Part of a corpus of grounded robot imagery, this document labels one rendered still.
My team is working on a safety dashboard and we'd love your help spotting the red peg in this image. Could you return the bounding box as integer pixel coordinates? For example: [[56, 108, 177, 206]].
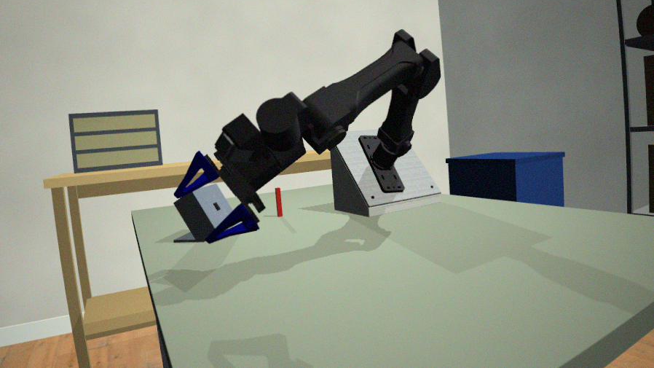
[[275, 187, 283, 217]]

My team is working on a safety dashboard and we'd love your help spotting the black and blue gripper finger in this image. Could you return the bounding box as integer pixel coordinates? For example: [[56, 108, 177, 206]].
[[205, 203, 259, 243], [174, 151, 219, 199]]

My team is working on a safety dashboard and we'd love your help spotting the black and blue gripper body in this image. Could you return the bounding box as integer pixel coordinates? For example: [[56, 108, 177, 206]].
[[204, 151, 266, 224]]

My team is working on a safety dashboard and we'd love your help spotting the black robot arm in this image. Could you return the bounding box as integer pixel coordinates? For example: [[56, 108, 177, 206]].
[[215, 29, 441, 193]]

